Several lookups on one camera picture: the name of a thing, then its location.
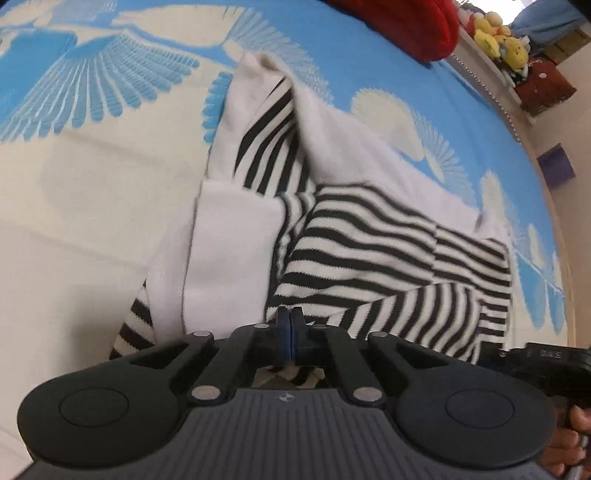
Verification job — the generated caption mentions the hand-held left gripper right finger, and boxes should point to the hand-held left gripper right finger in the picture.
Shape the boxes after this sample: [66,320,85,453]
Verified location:
[292,308,462,407]

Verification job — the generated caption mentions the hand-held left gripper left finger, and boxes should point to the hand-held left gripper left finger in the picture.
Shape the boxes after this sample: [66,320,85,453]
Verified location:
[115,308,291,406]

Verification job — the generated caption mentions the striped white hooded top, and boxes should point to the striped white hooded top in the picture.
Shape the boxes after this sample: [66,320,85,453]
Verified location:
[108,51,513,386]

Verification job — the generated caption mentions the person's right hand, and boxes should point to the person's right hand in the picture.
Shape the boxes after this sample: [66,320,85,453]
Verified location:
[540,407,591,480]

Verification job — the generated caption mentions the purple bag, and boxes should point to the purple bag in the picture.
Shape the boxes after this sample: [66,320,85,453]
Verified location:
[538,144,576,188]

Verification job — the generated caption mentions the blue printed bedsheet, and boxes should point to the blue printed bedsheet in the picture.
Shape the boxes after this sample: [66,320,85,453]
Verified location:
[0,0,568,462]

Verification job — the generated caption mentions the dark red cushion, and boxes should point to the dark red cushion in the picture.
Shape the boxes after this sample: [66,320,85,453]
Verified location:
[515,59,579,117]

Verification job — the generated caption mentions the yellow round-face plush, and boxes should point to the yellow round-face plush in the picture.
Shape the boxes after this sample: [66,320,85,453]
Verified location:
[501,37,529,71]

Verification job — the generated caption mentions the red folded blanket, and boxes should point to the red folded blanket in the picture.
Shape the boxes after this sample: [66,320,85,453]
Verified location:
[328,0,461,63]

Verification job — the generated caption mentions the yellow duck plush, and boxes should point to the yellow duck plush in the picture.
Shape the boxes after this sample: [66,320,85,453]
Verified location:
[475,11,511,58]

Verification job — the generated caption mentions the blue curtain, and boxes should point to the blue curtain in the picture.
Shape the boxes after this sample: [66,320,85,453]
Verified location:
[510,7,589,44]

